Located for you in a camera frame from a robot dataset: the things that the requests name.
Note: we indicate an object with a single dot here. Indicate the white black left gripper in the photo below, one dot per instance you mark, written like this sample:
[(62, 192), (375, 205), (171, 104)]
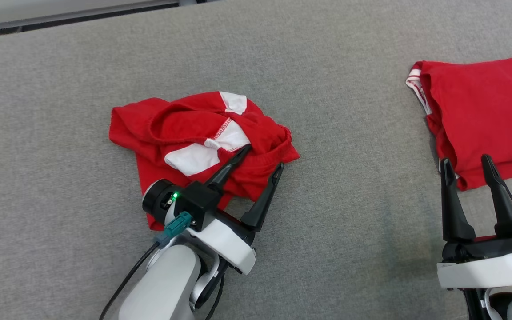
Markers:
[(229, 242)]

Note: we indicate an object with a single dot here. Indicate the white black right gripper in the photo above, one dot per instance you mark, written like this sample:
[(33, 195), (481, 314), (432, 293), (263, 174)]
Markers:
[(482, 271)]

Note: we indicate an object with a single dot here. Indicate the red shorts with white stripe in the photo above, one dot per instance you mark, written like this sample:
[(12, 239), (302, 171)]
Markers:
[(180, 124)]

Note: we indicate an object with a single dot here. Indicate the red basketball jersey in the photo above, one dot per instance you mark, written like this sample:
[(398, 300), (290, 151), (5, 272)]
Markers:
[(487, 111)]

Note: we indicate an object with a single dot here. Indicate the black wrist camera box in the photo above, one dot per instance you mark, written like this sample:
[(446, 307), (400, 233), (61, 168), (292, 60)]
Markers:
[(198, 202)]

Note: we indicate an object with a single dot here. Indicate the grey baseboard rail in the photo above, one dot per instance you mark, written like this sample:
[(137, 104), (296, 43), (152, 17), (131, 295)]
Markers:
[(60, 18)]

